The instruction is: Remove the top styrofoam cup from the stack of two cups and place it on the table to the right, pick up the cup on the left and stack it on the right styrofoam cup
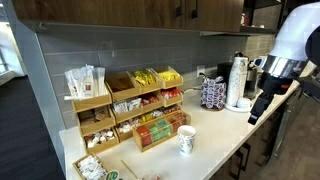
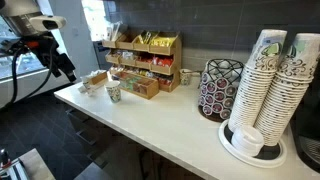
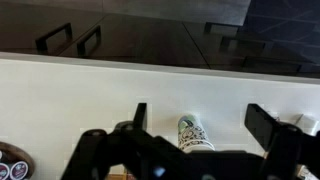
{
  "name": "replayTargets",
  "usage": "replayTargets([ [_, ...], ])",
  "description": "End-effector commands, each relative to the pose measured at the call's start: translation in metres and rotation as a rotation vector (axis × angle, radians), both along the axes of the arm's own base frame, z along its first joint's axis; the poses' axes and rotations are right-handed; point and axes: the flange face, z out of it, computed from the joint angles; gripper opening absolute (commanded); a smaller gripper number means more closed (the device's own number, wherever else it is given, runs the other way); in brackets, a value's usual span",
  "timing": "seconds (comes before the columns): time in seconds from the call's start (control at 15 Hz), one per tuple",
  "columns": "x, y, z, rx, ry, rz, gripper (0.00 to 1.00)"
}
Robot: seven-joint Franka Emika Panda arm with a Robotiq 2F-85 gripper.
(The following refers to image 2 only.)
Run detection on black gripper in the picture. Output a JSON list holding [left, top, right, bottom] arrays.
[[31, 34, 78, 83]]

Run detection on patterned paper cup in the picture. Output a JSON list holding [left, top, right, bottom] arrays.
[[104, 80, 122, 89], [106, 85, 122, 104]]

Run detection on small patterned cup with stirrers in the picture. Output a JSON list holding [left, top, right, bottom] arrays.
[[179, 68, 194, 86]]

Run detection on round white cup tray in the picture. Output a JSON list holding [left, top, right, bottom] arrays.
[[218, 119, 288, 169]]

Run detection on tall stack of paper cups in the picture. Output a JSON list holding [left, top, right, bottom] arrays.
[[253, 32, 320, 147], [227, 28, 288, 133]]

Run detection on stack of white cup lids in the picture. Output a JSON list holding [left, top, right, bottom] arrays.
[[231, 124, 265, 158]]

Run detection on small wooden sugar packet tray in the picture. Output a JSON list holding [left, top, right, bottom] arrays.
[[78, 70, 110, 96]]

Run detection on narrow wooden tiered organizer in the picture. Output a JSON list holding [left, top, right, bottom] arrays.
[[101, 31, 123, 76]]

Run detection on wrapped stirrers bundle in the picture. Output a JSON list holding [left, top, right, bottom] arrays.
[[105, 21, 123, 43]]

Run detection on wooden tea bag box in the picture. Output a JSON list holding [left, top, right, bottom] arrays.
[[118, 71, 160, 100]]

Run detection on yellow green tea packets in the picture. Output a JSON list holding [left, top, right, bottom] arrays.
[[137, 31, 154, 45]]

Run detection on wide wooden tiered organizer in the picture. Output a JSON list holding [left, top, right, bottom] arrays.
[[115, 30, 183, 93]]

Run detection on light wooden side table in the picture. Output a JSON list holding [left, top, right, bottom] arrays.
[[18, 148, 56, 180]]

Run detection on red packets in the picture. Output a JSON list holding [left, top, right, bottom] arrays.
[[151, 55, 174, 68]]

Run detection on yellow sweetener packets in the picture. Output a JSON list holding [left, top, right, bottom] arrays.
[[150, 35, 177, 48]]

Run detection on dark coffee machine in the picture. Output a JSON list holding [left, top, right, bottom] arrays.
[[289, 61, 320, 174]]

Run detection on window with grey frame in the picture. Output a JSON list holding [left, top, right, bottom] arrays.
[[0, 14, 56, 82]]

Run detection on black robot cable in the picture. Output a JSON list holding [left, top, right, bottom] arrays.
[[8, 39, 57, 106]]

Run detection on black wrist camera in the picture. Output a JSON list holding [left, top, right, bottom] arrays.
[[0, 38, 26, 58]]

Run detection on dark lower cabinet with handles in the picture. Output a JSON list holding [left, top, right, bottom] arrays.
[[64, 99, 204, 180]]

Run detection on black wire coffee pod holder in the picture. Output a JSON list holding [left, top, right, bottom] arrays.
[[197, 58, 245, 123]]

